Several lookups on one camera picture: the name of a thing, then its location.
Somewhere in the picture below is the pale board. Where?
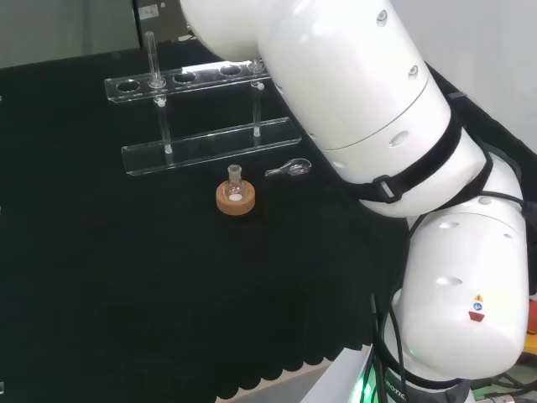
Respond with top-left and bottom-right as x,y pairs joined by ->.
214,343 -> 375,403

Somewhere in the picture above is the round-bottom glass flask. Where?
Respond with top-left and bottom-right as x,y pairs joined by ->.
225,164 -> 247,205

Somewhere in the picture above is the cork ring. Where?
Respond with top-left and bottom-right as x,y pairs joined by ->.
215,180 -> 258,217

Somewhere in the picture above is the glass weighing funnel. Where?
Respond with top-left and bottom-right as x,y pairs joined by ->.
264,157 -> 313,179

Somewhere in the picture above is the black bench cloth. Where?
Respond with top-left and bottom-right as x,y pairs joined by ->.
0,40 -> 537,403

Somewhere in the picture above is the grey wall cabinet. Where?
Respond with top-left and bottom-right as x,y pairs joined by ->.
132,0 -> 190,49

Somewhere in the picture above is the clear acrylic funnel stand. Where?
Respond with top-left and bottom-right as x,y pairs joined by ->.
103,31 -> 302,178

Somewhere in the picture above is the black cable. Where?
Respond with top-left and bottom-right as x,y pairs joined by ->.
369,292 -> 406,403

